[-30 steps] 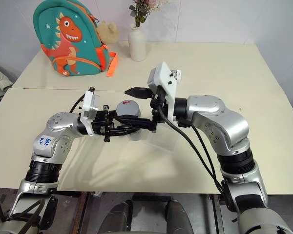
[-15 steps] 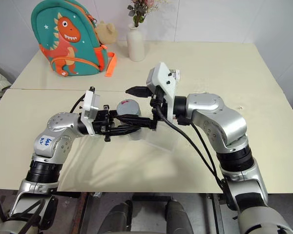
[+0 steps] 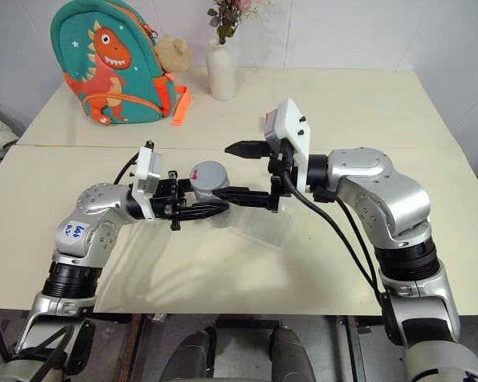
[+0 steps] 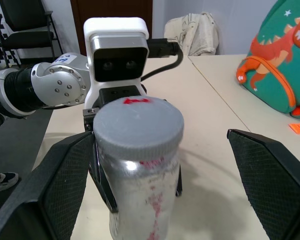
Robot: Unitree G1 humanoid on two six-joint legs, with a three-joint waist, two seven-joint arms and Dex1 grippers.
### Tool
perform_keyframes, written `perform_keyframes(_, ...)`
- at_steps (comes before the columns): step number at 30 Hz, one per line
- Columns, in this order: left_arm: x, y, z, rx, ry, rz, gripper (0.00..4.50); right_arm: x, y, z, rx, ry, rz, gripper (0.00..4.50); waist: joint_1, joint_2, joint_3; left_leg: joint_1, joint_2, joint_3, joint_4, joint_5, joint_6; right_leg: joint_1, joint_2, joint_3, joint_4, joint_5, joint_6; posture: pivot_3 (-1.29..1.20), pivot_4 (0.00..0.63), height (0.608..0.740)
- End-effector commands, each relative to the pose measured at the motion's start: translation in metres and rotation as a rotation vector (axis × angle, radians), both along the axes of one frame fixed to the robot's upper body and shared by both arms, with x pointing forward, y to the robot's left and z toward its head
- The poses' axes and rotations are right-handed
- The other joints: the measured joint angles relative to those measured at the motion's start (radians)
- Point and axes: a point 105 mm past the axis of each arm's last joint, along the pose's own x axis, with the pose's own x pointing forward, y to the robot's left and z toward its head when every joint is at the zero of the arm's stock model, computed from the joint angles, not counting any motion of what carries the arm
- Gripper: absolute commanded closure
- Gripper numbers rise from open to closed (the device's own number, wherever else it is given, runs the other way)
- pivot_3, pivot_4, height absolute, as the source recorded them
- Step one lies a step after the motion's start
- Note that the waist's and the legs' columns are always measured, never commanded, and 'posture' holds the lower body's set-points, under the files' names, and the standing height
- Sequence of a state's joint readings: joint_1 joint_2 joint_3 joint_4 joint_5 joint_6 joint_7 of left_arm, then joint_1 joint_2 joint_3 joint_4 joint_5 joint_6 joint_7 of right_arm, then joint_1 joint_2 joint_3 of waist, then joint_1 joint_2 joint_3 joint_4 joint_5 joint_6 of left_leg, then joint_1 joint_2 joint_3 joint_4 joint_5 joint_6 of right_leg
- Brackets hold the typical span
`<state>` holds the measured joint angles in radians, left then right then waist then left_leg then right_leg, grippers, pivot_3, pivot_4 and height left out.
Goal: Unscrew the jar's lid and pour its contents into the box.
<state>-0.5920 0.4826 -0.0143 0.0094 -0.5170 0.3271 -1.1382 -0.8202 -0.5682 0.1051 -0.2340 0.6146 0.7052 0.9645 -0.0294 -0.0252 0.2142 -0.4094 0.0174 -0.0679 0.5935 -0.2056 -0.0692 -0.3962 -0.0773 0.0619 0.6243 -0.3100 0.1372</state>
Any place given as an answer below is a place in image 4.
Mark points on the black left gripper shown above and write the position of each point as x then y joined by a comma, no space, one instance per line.
120,93

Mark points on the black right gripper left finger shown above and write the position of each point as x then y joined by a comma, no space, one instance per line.
32,200

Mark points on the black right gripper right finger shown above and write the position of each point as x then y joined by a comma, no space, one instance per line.
272,180

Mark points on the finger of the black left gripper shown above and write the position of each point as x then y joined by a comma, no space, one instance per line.
103,190
179,182

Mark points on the grey screw lid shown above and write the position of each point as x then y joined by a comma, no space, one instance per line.
137,125

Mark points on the clear jar with white contents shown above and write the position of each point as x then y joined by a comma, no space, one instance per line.
140,195

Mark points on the black and white sneaker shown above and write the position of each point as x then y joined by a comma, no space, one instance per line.
2,180

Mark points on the dark brown door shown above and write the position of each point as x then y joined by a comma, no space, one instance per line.
110,10

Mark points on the white cloth over chair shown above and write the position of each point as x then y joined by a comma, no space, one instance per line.
192,32

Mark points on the black chair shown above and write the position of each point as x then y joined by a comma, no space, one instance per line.
25,25

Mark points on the green dinosaur backpack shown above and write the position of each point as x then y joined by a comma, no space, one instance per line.
280,62

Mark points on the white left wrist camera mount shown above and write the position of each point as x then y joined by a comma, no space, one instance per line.
115,27

